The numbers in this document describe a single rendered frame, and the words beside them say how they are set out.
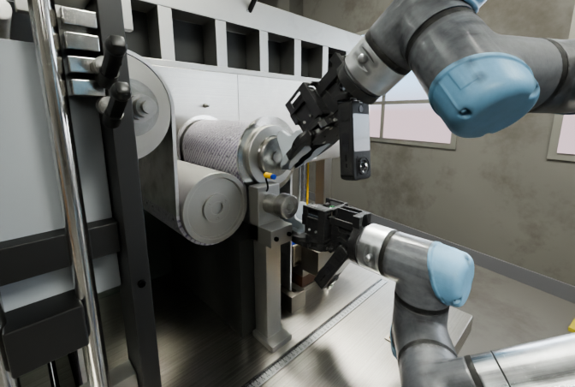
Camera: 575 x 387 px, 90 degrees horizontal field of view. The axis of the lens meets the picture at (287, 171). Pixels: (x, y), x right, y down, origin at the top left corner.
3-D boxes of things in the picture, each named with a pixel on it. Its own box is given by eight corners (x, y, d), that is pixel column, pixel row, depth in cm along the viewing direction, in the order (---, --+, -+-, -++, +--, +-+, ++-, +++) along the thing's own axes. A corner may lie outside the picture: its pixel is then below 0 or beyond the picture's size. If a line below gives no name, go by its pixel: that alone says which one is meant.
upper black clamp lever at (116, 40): (109, 46, 18) (103, 28, 19) (97, 90, 22) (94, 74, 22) (132, 50, 19) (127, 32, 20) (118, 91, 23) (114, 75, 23)
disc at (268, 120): (239, 201, 51) (235, 116, 48) (237, 200, 51) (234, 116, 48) (297, 187, 61) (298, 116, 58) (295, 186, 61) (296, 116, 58)
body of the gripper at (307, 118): (311, 108, 52) (358, 56, 44) (335, 147, 50) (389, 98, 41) (281, 108, 47) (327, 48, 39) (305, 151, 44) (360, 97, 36)
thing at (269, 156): (280, 128, 53) (297, 157, 57) (273, 127, 54) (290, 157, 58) (254, 155, 49) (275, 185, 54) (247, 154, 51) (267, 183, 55)
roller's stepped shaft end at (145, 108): (133, 124, 27) (128, 88, 26) (115, 122, 31) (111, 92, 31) (167, 123, 29) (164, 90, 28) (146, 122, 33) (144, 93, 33)
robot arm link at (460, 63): (601, 84, 24) (522, 10, 30) (495, 80, 21) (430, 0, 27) (520, 142, 31) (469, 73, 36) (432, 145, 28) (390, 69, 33)
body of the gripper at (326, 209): (324, 196, 59) (378, 210, 51) (323, 235, 61) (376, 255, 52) (299, 204, 54) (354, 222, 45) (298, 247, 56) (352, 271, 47)
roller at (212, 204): (185, 253, 45) (180, 178, 42) (133, 213, 63) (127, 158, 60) (248, 232, 53) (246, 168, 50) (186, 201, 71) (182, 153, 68)
